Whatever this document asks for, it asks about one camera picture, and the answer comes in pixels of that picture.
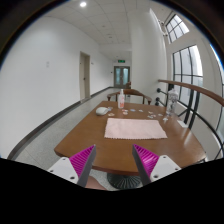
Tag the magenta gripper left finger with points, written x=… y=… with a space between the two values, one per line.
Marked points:
x=75 y=169

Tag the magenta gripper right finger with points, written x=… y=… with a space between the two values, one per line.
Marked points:
x=152 y=167

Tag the pink towel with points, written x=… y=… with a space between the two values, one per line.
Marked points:
x=133 y=129

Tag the round wooden table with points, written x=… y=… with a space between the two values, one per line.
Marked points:
x=115 y=155

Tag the pink-label sanitizer bottle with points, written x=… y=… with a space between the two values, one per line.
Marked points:
x=121 y=99

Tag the clear plastic water bottle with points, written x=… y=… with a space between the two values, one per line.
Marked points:
x=172 y=100

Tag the wooden armchair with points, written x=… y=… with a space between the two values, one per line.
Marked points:
x=130 y=92

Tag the wooden handrail with black railing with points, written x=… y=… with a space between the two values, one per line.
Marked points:
x=202 y=111

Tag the grey double door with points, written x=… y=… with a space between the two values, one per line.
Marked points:
x=121 y=76

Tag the beige side door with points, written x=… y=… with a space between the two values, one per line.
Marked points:
x=84 y=76

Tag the large black-framed window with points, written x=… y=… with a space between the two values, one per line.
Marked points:
x=194 y=59

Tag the green exit sign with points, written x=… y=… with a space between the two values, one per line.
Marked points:
x=121 y=61

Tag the round ceiling light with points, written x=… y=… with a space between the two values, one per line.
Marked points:
x=83 y=4

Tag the black table pedestal base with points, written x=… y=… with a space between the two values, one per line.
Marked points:
x=123 y=182

